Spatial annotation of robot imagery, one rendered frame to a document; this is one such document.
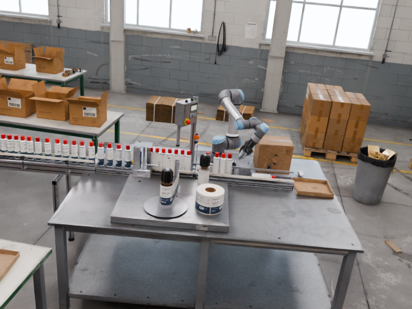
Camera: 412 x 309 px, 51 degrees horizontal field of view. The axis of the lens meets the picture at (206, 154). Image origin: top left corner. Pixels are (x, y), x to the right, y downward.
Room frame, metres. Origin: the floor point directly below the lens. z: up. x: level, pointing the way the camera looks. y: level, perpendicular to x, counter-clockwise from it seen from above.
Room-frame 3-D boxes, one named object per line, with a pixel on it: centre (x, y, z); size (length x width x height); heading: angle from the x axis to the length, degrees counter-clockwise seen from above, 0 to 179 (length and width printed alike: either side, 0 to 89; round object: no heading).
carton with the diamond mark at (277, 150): (3.59, -0.60, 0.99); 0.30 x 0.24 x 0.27; 92
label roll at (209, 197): (2.71, -0.05, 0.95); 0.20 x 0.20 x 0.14
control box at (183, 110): (3.34, 0.19, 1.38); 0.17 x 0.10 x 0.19; 145
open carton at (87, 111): (4.59, 1.35, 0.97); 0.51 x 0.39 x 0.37; 177
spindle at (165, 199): (2.66, 0.25, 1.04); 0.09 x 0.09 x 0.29
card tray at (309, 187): (3.26, -0.92, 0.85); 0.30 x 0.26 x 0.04; 90
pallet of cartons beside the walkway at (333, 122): (6.62, -1.95, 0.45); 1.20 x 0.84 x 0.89; 174
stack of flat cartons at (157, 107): (7.35, 0.77, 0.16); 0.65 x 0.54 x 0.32; 87
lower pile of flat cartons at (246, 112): (7.68, -0.48, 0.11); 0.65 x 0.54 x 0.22; 79
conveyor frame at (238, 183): (3.26, 0.08, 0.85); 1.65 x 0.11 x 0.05; 90
